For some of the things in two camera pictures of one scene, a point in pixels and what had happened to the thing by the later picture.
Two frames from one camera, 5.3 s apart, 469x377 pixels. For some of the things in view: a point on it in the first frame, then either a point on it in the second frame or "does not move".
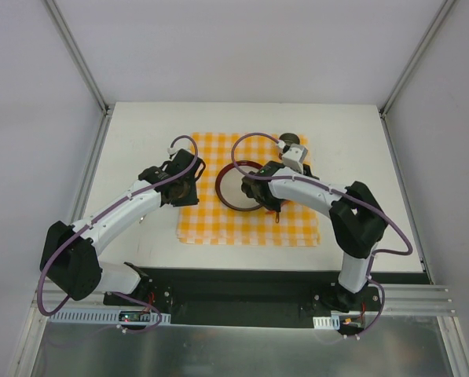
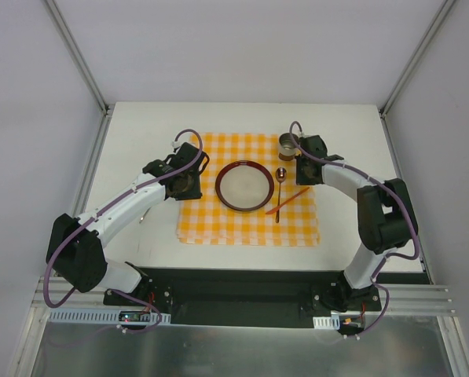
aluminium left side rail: (92, 166) does not move
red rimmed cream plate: (229, 186) does not move
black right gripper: (252, 188) → (301, 169)
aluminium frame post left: (76, 53) does not move
